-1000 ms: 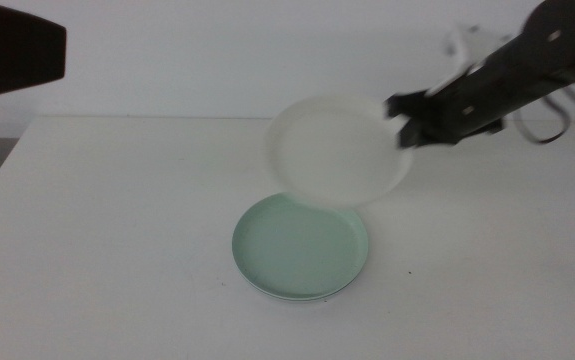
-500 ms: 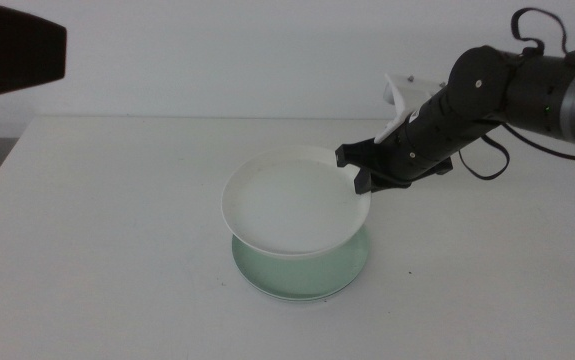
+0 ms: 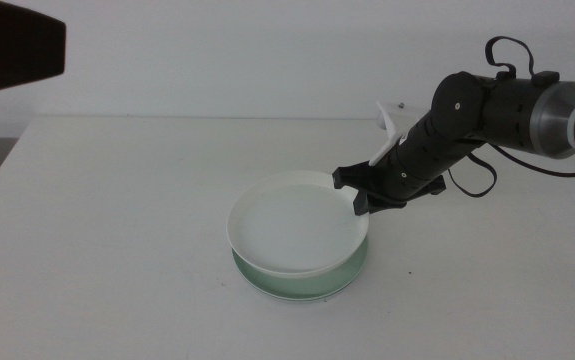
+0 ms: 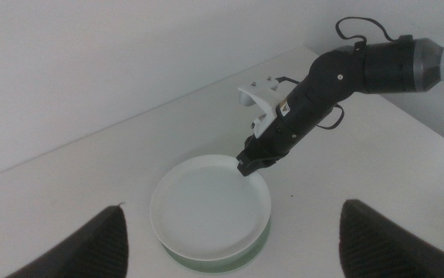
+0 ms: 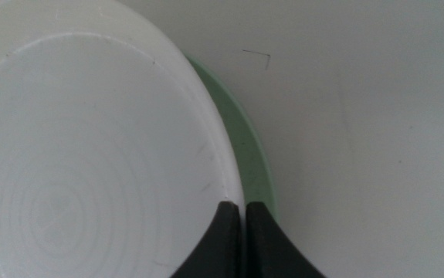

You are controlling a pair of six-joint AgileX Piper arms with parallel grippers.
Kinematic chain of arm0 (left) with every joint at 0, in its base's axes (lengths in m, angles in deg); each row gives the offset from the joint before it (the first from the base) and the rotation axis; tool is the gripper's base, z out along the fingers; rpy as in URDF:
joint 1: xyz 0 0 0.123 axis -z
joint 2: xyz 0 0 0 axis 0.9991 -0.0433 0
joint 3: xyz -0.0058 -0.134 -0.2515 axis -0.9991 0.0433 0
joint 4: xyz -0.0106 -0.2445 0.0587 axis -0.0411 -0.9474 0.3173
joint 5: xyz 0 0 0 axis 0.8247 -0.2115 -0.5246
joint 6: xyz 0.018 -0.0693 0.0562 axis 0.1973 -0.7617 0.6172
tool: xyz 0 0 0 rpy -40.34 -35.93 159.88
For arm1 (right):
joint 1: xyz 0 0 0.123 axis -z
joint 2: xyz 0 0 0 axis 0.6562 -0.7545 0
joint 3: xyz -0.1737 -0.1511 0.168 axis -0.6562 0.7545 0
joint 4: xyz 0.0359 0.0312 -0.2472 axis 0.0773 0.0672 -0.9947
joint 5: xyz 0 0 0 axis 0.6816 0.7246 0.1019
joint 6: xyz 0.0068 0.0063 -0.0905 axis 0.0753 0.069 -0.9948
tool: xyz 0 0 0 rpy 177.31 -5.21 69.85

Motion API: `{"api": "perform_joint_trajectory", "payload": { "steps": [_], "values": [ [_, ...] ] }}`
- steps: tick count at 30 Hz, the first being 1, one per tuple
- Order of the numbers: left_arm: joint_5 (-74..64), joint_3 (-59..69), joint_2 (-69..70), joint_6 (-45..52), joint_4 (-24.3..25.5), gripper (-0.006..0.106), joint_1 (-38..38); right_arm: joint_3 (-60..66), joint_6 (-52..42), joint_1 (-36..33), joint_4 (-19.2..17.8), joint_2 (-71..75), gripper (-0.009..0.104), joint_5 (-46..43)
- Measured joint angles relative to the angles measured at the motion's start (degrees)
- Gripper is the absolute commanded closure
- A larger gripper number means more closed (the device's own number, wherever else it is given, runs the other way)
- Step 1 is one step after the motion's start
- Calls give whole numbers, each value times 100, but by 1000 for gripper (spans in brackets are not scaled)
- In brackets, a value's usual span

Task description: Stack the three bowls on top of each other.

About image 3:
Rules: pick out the white shallow bowl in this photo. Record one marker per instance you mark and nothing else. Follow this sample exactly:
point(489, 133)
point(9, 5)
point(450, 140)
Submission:
point(292, 225)

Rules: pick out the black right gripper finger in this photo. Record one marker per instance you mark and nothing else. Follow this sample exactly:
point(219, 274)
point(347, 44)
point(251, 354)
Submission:
point(382, 202)
point(361, 204)

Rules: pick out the mint green shallow bowl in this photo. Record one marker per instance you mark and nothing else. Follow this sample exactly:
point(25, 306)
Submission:
point(307, 287)

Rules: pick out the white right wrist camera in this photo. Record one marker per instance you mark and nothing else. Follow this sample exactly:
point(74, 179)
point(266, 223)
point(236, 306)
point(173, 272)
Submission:
point(389, 135)

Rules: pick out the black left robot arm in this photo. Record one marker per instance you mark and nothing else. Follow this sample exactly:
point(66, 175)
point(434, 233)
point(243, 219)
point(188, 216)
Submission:
point(7, 45)

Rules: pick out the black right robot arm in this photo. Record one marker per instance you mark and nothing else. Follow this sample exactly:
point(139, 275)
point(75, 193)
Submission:
point(517, 112)

